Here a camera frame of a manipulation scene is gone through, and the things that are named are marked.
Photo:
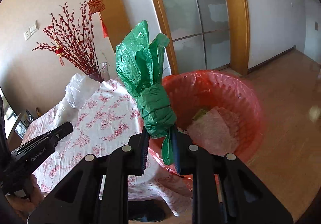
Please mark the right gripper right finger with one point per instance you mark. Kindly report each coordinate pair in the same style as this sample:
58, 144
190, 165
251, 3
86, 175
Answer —
225, 190

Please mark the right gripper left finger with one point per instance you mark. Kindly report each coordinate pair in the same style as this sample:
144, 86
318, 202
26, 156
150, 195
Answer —
96, 189

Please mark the clear bubble wrap sheet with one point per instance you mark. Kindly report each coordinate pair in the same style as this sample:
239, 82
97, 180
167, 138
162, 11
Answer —
216, 131

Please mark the light green paw-print bag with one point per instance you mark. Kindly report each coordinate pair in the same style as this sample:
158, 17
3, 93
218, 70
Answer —
200, 113

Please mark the dark green plastic bag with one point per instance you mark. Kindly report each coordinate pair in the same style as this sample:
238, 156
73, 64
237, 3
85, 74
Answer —
139, 65

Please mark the red lined trash basket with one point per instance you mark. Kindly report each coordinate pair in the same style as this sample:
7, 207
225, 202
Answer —
192, 92

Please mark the person's left hand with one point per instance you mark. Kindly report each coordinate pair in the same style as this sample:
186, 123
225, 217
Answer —
27, 203

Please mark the flat screen television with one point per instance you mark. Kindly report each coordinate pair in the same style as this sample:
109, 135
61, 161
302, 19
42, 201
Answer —
10, 116

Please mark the floral pink white tablecloth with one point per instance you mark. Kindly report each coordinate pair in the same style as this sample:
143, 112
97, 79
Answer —
105, 122

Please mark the white foam wrap bundle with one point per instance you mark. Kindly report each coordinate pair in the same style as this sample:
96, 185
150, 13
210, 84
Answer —
79, 89

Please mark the red lantern ornament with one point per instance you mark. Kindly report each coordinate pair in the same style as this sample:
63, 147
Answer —
59, 51

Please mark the clear glass vase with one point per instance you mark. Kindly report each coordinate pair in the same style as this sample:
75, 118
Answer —
102, 74

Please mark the red berry branch bouquet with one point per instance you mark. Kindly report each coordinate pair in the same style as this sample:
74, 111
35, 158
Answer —
76, 37

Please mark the hanging fu charm with tassel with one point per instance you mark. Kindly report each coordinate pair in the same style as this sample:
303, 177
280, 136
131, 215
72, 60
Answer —
97, 6

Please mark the wooden framed glass door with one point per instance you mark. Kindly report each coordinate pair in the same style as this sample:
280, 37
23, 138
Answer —
205, 34

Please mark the white wall socket switch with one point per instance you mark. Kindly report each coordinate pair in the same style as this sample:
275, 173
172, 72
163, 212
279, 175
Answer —
30, 31

